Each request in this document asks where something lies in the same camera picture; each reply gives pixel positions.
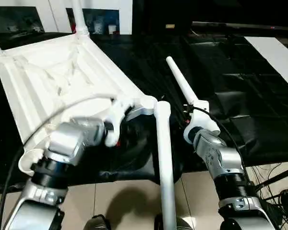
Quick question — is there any white plastic table top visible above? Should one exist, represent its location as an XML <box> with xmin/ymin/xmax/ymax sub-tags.
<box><xmin>0</xmin><ymin>32</ymin><xmax>171</xmax><ymax>177</ymax></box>

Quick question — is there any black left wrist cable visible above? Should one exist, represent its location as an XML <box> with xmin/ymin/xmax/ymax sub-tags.
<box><xmin>0</xmin><ymin>94</ymin><xmax>116</xmax><ymax>230</ymax></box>

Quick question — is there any black work mat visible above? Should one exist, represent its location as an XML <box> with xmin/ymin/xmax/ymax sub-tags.
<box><xmin>0</xmin><ymin>30</ymin><xmax>288</xmax><ymax>195</ymax></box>

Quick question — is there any black tripod stand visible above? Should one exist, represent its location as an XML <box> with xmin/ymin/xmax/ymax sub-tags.
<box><xmin>254</xmin><ymin>165</ymin><xmax>288</xmax><ymax>193</ymax></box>

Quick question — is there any white patterned cup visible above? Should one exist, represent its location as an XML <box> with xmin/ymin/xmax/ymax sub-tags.
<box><xmin>93</xmin><ymin>20</ymin><xmax>104</xmax><ymax>35</ymax></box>

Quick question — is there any white sideboard cabinet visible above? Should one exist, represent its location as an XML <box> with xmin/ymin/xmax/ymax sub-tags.
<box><xmin>0</xmin><ymin>0</ymin><xmax>134</xmax><ymax>36</ymax></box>

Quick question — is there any black right robot foot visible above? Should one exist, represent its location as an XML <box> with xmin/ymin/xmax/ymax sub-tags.
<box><xmin>153</xmin><ymin>214</ymin><xmax>195</xmax><ymax>230</ymax></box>

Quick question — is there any flat white board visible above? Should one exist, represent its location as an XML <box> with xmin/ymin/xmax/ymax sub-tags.
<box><xmin>244</xmin><ymin>35</ymin><xmax>288</xmax><ymax>93</ymax></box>

